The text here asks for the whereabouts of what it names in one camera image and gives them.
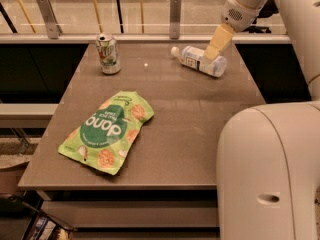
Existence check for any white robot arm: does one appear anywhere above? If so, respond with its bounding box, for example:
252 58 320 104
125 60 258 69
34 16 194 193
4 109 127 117
214 0 320 240

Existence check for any green snack bag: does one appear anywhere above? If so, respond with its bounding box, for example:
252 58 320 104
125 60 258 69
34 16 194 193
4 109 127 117
58 91 154 175

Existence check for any grey table drawer unit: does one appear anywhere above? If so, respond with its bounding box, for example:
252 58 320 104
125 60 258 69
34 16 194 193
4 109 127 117
37 187 220 238

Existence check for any green soda can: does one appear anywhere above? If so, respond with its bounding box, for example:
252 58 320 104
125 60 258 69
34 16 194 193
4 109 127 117
96 33 121 75

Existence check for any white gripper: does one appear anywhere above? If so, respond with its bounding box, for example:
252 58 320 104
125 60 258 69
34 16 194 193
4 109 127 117
203 0 262 63

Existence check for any black office chair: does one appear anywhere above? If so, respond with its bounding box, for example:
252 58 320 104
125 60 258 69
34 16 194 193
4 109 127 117
247 0 279 33

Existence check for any clear blue plastic bottle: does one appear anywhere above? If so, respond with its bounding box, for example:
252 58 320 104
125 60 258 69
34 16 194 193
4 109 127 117
171 46 227 78

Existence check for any glass railing with metal posts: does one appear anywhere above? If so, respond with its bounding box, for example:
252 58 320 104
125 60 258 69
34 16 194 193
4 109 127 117
0 0 291 45

